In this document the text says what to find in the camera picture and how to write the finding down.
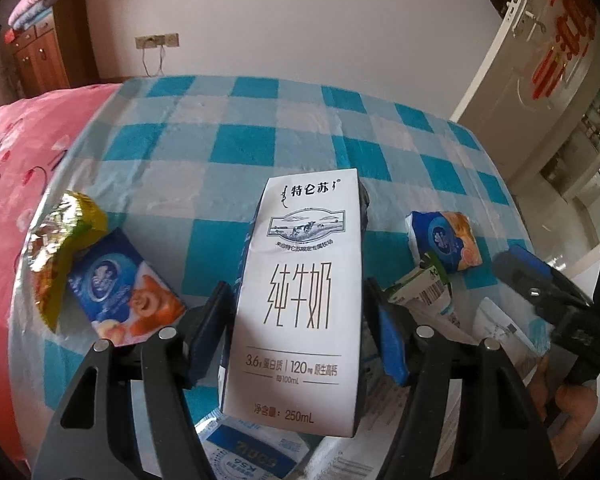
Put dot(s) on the flattened blue white box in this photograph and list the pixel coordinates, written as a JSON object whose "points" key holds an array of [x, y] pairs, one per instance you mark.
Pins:
{"points": [[250, 450]]}

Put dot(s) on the pink printed blanket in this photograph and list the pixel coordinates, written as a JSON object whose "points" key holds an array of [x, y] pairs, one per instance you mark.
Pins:
{"points": [[10, 185]]}

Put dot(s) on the brown wooden cabinet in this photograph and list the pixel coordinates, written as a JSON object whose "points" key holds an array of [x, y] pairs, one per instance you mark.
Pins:
{"points": [[45, 60]]}

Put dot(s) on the blue white checkered cloth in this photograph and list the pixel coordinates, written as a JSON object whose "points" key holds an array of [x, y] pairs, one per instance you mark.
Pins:
{"points": [[280, 130]]}

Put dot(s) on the white door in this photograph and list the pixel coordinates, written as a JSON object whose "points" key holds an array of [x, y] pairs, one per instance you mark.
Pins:
{"points": [[510, 110]]}

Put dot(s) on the white milk carton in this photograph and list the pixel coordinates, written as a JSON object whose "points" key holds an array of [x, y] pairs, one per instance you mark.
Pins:
{"points": [[295, 310]]}

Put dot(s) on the crushed green white carton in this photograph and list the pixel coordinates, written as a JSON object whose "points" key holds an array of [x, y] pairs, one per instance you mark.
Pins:
{"points": [[425, 295]]}

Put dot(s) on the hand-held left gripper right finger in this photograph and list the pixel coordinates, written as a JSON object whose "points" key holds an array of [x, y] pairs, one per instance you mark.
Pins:
{"points": [[392, 342]]}

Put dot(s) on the gold foil wrapper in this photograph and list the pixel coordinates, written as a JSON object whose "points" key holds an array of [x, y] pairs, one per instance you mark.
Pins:
{"points": [[65, 230]]}

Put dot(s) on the blue snack packet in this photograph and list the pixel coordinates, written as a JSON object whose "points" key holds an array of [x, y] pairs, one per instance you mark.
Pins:
{"points": [[445, 240], [115, 280]]}

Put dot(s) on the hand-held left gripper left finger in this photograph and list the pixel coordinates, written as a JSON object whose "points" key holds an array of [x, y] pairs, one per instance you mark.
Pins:
{"points": [[207, 332]]}

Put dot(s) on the blue folded blanket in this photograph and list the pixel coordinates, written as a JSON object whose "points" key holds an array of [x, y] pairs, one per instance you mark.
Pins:
{"points": [[27, 17]]}

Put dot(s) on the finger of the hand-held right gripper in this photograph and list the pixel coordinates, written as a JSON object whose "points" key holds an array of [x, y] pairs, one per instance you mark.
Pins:
{"points": [[530, 260], [520, 280]]}

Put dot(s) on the red paper door decoration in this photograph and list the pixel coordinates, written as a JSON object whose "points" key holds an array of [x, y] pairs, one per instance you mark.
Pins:
{"points": [[565, 35]]}

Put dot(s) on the white blue packet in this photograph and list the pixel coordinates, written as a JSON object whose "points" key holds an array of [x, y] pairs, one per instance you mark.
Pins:
{"points": [[500, 330]]}

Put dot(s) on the wall socket strip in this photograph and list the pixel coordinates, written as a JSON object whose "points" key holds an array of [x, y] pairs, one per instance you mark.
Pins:
{"points": [[157, 40]]}

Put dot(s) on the person's right hand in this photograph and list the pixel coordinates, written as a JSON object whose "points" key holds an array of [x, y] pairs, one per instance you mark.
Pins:
{"points": [[575, 407]]}

